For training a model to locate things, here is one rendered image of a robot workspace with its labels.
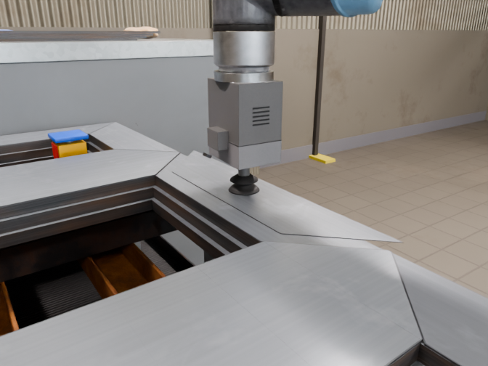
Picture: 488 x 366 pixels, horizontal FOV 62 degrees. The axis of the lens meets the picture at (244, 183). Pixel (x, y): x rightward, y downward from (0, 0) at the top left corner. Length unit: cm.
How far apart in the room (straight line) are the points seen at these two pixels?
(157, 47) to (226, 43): 63
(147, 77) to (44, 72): 24
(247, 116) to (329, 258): 19
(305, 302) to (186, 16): 270
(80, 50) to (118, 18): 174
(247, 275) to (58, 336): 16
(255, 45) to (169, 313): 31
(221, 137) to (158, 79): 63
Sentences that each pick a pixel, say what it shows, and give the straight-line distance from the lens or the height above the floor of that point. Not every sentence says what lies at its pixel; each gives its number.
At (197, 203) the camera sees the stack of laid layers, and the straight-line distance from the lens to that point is 53.
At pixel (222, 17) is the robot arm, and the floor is 109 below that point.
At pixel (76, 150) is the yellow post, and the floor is 86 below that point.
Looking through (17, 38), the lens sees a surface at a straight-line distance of 113.
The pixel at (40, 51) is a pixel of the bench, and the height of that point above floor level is 103.
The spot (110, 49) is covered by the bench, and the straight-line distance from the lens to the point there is 107.
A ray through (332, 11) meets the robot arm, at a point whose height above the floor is 109.
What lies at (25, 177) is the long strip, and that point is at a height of 87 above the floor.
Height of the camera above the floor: 107
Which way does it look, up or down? 20 degrees down
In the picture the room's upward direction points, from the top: straight up
